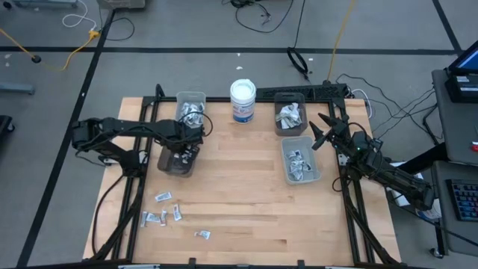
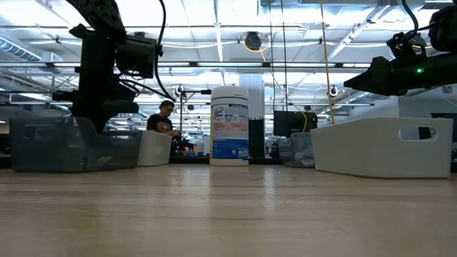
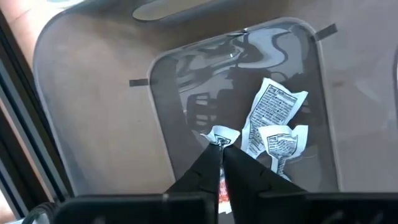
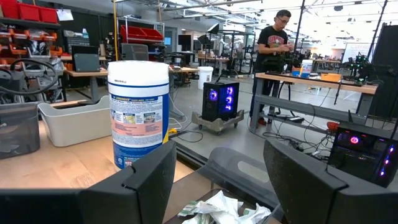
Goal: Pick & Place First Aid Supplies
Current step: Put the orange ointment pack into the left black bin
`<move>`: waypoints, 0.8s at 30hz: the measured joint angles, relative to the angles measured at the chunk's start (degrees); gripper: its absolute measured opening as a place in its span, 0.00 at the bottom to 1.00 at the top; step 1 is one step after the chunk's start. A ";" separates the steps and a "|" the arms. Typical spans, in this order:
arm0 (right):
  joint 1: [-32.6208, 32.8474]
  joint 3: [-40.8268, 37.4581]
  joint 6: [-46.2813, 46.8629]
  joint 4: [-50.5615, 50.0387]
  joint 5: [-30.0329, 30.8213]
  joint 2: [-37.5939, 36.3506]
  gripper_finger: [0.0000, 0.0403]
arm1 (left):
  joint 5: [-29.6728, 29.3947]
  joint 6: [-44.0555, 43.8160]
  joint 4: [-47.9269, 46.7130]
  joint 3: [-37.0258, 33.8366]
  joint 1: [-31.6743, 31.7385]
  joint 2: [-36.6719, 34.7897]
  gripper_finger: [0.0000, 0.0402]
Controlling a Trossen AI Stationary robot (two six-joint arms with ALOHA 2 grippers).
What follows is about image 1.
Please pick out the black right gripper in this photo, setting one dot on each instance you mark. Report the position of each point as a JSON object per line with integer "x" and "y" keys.
{"x": 341, "y": 136}

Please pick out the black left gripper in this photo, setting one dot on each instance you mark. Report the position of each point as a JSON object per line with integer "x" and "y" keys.
{"x": 183, "y": 136}

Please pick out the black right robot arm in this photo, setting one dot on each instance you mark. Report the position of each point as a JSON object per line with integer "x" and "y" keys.
{"x": 392, "y": 175}

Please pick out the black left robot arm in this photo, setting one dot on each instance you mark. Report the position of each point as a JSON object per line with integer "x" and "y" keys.
{"x": 119, "y": 129}

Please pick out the grey translucent plastic bin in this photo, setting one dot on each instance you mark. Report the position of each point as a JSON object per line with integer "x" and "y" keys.
{"x": 291, "y": 131}
{"x": 170, "y": 168}

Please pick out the white plastic bin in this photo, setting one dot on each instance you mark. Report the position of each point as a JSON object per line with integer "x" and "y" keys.
{"x": 190, "y": 99}
{"x": 300, "y": 142}

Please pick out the crumpled white wipe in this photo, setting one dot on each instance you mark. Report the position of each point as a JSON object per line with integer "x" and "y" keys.
{"x": 289, "y": 115}

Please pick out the Lysol wipes canister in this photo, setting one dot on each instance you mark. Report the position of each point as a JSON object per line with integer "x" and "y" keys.
{"x": 242, "y": 93}

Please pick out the grey cart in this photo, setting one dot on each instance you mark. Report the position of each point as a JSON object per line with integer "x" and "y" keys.
{"x": 455, "y": 127}

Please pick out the wipes canister lying down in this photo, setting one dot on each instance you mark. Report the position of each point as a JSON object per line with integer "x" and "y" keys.
{"x": 433, "y": 214}

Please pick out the black laptop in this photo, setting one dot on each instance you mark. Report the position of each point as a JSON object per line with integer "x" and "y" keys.
{"x": 463, "y": 87}

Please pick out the black keyboard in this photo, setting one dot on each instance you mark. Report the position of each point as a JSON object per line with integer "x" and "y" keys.
{"x": 463, "y": 200}

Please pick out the grey furniture leg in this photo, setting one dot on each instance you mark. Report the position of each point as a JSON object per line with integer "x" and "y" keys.
{"x": 16, "y": 89}

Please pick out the black object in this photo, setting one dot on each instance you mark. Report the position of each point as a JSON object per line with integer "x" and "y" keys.
{"x": 5, "y": 127}

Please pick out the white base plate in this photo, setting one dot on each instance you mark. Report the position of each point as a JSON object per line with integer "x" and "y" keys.
{"x": 343, "y": 160}
{"x": 143, "y": 157}

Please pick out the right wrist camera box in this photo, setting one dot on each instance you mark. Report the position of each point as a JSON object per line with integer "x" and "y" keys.
{"x": 367, "y": 149}

